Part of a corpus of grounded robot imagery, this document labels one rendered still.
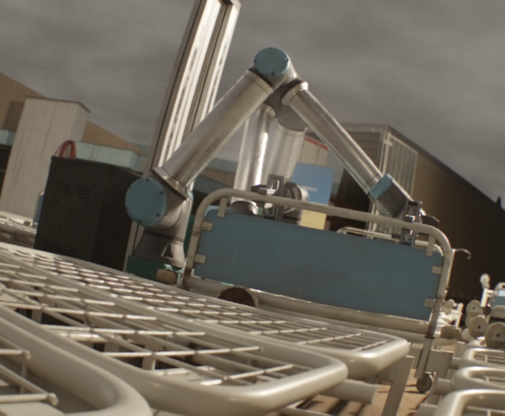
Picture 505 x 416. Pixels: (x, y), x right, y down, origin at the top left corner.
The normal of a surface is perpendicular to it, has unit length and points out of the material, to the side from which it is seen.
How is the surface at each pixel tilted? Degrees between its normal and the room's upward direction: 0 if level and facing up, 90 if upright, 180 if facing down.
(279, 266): 90
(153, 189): 94
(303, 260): 90
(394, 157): 90
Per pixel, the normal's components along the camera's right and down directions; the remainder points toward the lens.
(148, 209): -0.25, -0.06
